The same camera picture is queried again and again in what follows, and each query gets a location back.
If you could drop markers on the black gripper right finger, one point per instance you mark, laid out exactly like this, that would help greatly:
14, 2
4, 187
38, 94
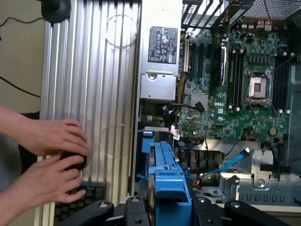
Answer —
204, 212

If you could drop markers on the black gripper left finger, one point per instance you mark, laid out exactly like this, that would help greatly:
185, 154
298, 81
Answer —
136, 212

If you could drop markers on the blue disk carrier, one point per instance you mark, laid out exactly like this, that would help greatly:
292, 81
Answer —
147, 134

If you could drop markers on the person's right hand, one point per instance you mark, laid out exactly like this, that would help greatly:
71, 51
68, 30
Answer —
42, 186

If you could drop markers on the person's left hand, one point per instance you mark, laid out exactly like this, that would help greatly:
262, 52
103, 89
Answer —
54, 136

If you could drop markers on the black keyboard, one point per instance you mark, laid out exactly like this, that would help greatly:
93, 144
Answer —
94, 193

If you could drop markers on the black plastic fan shroud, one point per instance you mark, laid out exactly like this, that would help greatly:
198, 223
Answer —
200, 160

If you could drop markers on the grey optical drive cage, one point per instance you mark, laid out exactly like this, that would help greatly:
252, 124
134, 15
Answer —
258, 188

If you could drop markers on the green Dell motherboard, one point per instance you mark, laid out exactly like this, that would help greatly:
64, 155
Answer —
211, 117

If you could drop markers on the black SATA connector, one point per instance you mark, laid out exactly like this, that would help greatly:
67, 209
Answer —
200, 107

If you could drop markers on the coin cell battery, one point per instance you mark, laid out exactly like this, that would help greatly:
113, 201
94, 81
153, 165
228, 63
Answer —
273, 131

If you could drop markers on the silver finned heat sink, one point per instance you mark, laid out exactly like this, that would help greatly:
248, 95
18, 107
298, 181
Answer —
198, 97

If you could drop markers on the thin metal locking lever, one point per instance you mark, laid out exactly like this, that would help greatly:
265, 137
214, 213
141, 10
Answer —
275, 111
282, 64

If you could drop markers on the silver power supply unit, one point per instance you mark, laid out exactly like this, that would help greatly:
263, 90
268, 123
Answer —
162, 82

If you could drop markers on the black RAM slot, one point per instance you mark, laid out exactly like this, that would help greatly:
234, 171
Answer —
282, 82
237, 80
286, 82
278, 82
233, 80
240, 80
229, 80
289, 82

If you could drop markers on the person's grey clothed trunk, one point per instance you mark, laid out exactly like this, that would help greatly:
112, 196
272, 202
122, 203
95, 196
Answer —
9, 164

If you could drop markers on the CPU socket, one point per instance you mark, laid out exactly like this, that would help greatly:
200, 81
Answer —
258, 87

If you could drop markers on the open grey PC case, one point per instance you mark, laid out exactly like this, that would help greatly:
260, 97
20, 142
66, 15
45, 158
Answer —
294, 106

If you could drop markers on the black expansion slot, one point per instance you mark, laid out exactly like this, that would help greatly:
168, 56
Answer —
193, 61
201, 61

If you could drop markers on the tan expansion slot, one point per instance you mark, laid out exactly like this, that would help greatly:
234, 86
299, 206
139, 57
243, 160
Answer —
186, 56

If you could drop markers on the black round stand base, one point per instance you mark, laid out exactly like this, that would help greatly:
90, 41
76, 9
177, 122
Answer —
56, 11

